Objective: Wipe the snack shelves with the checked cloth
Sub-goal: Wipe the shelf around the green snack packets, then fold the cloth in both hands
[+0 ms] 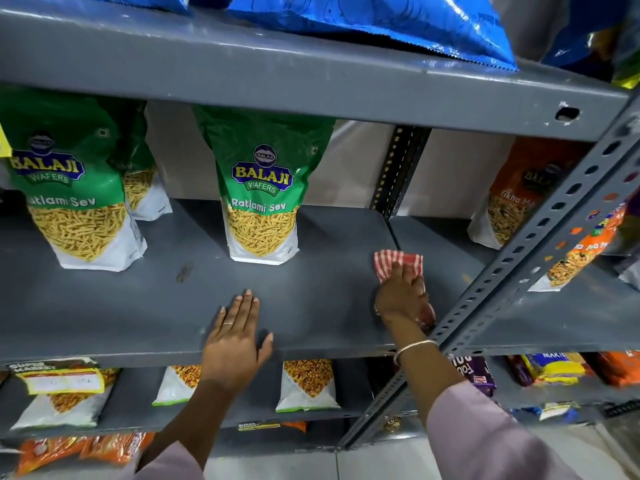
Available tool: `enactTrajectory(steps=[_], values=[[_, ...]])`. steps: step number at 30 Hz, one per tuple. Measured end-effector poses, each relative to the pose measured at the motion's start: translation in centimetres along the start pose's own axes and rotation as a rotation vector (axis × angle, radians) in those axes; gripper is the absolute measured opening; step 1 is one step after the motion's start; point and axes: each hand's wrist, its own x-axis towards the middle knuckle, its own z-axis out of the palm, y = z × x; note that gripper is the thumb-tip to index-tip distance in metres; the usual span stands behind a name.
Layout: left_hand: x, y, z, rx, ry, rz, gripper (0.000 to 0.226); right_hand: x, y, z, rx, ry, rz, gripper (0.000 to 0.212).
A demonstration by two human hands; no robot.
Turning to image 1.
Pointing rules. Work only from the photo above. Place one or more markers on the green snack packet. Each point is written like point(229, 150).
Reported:
point(70, 194)
point(142, 189)
point(262, 194)

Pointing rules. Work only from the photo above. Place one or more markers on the person's left thumb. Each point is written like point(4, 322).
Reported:
point(265, 344)

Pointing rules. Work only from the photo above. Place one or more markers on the person's right fingers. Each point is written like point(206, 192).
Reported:
point(407, 279)

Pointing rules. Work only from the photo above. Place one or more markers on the person's left little finger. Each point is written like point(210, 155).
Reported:
point(220, 319)

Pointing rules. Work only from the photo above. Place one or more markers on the blue white snack packet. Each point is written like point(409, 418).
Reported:
point(555, 412)

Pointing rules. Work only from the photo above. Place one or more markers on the red white striped cloth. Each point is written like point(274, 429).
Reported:
point(395, 259)

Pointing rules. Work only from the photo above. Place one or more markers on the purple snack packet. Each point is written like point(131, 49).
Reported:
point(475, 374)

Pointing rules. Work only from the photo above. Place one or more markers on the yellow snack packet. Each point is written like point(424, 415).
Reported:
point(552, 367)

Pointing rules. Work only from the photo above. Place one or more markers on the person's right hand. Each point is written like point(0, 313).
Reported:
point(400, 297)

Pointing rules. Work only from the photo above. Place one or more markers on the yellow paper tag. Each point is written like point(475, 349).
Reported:
point(4, 142)

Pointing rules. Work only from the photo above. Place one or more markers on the person's left forearm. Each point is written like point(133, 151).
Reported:
point(192, 419)

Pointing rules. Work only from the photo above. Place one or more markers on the gold bangle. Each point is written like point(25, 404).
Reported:
point(411, 347)

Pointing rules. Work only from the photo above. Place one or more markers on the person's left hand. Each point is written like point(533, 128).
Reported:
point(231, 349)

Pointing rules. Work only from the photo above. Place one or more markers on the person's left middle finger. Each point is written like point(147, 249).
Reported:
point(244, 312)

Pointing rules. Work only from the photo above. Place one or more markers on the grey perforated upright post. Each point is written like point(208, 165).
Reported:
point(530, 247)

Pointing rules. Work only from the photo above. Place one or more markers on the orange snack packet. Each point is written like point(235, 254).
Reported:
point(47, 452)
point(520, 194)
point(115, 447)
point(575, 259)
point(619, 367)

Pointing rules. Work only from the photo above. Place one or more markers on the person's right forearm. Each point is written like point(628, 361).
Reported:
point(450, 394)

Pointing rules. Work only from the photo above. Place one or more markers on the black shelf label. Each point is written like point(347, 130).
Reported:
point(258, 425)

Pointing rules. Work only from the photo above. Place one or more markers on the black perforated upright post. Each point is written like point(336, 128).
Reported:
point(397, 169)

